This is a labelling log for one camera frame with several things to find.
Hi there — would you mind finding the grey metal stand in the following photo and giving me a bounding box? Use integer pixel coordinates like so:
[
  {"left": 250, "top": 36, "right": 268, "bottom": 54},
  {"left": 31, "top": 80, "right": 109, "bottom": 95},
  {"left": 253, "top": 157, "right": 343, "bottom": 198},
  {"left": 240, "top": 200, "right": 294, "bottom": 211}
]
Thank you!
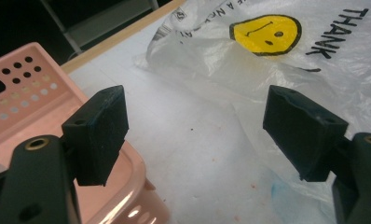
[{"left": 38, "top": 0, "right": 160, "bottom": 56}]

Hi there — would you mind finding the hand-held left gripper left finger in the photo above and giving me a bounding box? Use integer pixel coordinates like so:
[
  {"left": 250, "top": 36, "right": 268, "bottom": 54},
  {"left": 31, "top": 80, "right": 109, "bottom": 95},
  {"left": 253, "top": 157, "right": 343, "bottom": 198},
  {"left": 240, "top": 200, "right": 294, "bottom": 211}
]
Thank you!
[{"left": 0, "top": 84, "right": 130, "bottom": 224}]

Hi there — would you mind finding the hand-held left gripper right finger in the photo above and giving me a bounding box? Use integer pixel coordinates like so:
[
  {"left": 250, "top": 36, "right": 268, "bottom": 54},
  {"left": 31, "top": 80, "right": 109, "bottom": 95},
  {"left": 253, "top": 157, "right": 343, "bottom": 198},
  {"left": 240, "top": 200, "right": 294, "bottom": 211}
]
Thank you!
[{"left": 262, "top": 84, "right": 371, "bottom": 224}]

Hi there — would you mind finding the pink perforated plastic basket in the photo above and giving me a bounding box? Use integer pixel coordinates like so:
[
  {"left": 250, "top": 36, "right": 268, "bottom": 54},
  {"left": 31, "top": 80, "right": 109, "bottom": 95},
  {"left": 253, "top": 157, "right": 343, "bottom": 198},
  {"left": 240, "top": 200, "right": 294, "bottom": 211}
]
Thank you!
[{"left": 0, "top": 42, "right": 172, "bottom": 224}]

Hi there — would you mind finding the white smiley plastic bag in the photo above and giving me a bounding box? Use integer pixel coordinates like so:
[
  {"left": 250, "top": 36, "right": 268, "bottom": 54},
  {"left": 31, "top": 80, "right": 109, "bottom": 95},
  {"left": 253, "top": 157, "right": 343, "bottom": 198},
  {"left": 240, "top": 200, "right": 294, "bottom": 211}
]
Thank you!
[{"left": 133, "top": 0, "right": 371, "bottom": 224}]

